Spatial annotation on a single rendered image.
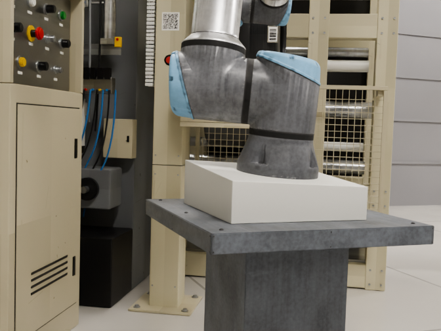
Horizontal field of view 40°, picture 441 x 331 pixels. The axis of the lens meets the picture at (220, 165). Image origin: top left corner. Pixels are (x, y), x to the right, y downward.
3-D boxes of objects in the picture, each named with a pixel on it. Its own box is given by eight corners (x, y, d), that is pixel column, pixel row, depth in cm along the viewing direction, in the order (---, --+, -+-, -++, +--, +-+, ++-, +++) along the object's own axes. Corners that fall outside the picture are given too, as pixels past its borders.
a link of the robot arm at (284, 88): (318, 135, 132) (327, 54, 130) (240, 127, 132) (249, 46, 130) (311, 132, 147) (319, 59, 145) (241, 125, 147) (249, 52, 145)
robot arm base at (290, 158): (330, 182, 133) (335, 137, 132) (247, 176, 129) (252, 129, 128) (302, 170, 152) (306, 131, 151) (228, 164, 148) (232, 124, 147)
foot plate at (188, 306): (128, 310, 255) (128, 305, 255) (146, 293, 281) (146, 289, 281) (189, 316, 251) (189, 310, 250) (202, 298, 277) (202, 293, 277)
